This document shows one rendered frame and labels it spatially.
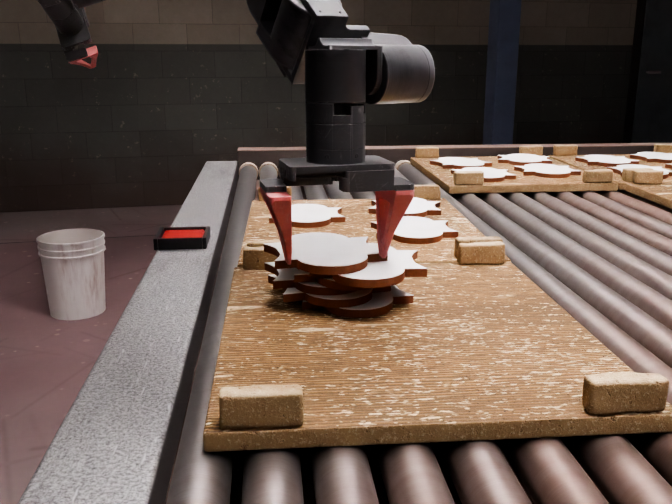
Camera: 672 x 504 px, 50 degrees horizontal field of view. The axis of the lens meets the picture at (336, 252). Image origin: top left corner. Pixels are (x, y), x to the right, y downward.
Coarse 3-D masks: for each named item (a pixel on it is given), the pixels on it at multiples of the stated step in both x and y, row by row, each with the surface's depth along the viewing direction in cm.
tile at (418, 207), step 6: (414, 198) 127; (420, 198) 127; (372, 204) 126; (414, 204) 122; (420, 204) 122; (426, 204) 122; (432, 204) 122; (438, 204) 125; (372, 210) 120; (408, 210) 118; (414, 210) 118; (420, 210) 118; (426, 210) 118; (432, 210) 119; (438, 210) 118; (420, 216) 117
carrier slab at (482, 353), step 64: (256, 320) 72; (320, 320) 72; (384, 320) 72; (448, 320) 72; (512, 320) 72; (256, 384) 58; (320, 384) 58; (384, 384) 58; (448, 384) 58; (512, 384) 58; (576, 384) 58; (256, 448) 52
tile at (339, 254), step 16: (304, 240) 80; (320, 240) 80; (336, 240) 80; (352, 240) 80; (304, 256) 74; (320, 256) 74; (336, 256) 74; (352, 256) 74; (368, 256) 75; (320, 272) 71; (336, 272) 71; (352, 272) 71
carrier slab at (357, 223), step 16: (256, 208) 124; (352, 208) 124; (368, 208) 124; (448, 208) 124; (256, 224) 112; (272, 224) 112; (336, 224) 112; (352, 224) 112; (368, 224) 112; (448, 224) 112; (464, 224) 112; (256, 240) 103; (368, 240) 103; (448, 240) 103; (240, 256) 95; (432, 256) 95; (448, 256) 95
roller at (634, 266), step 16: (528, 208) 136; (544, 208) 132; (560, 224) 122; (576, 224) 120; (576, 240) 114; (592, 240) 111; (608, 256) 104; (624, 256) 101; (640, 272) 96; (656, 272) 94; (656, 288) 91
